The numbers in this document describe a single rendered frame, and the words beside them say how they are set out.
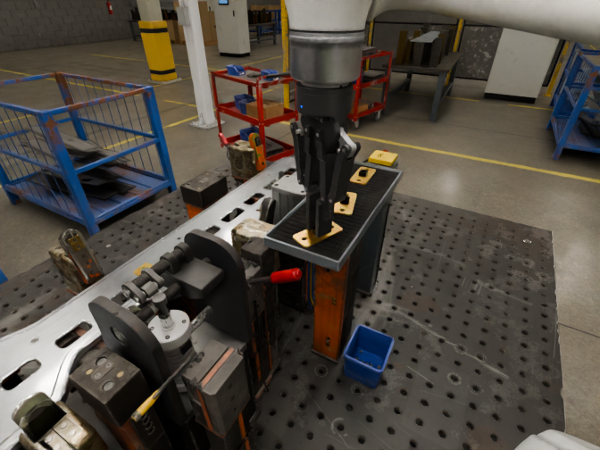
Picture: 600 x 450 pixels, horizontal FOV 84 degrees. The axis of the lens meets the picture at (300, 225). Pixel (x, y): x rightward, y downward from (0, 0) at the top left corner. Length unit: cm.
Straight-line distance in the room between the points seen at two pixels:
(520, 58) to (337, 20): 662
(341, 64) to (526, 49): 659
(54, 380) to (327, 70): 61
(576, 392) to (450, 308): 107
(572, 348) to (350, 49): 207
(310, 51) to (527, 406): 91
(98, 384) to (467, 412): 77
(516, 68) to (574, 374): 555
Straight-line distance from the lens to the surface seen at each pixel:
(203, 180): 107
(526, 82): 705
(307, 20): 42
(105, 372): 50
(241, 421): 65
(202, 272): 52
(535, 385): 109
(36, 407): 53
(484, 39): 781
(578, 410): 207
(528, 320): 124
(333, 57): 42
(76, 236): 82
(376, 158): 87
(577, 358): 227
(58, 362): 71
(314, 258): 52
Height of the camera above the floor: 150
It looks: 34 degrees down
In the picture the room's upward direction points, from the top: straight up
